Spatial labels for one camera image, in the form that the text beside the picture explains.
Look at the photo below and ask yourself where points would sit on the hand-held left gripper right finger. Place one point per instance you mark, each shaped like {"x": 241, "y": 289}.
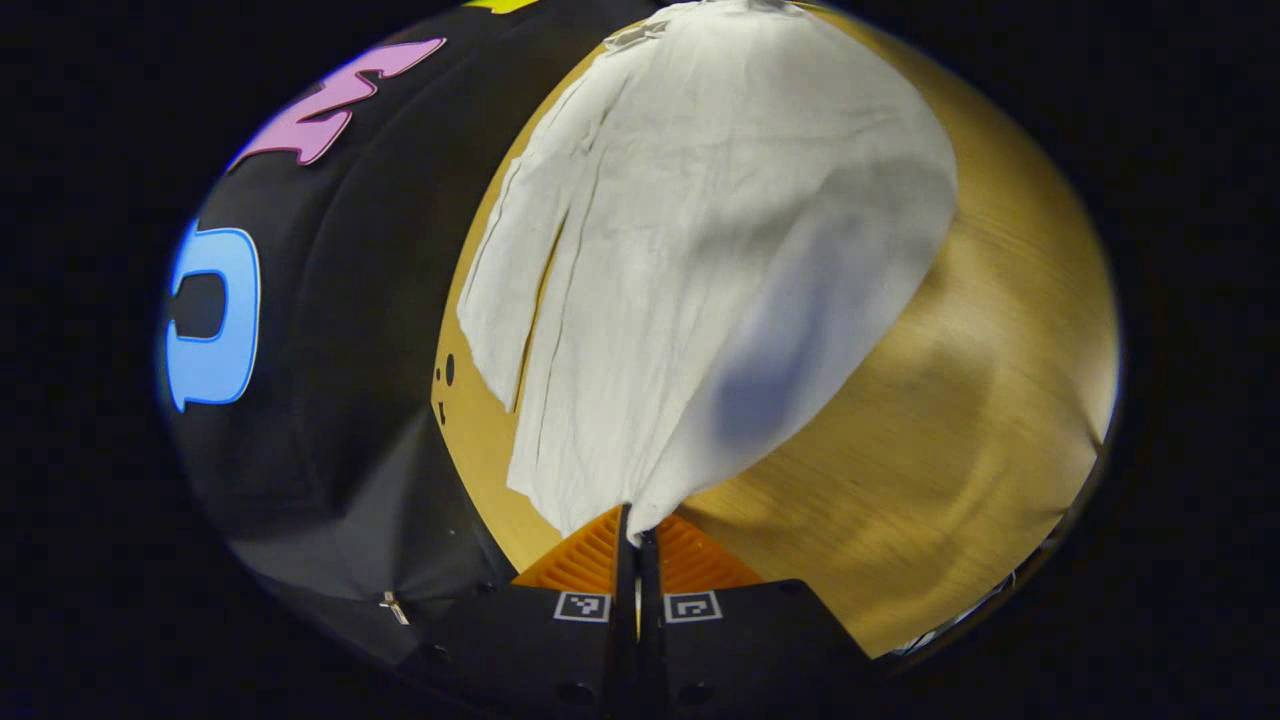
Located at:
{"x": 650, "y": 640}

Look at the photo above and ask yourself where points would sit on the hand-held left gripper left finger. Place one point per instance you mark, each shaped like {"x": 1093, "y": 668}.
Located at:
{"x": 624, "y": 620}

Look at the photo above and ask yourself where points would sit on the white jeans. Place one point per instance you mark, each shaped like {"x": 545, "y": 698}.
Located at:
{"x": 700, "y": 230}

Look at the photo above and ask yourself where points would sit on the white backdrop clip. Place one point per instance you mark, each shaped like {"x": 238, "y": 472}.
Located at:
{"x": 393, "y": 607}

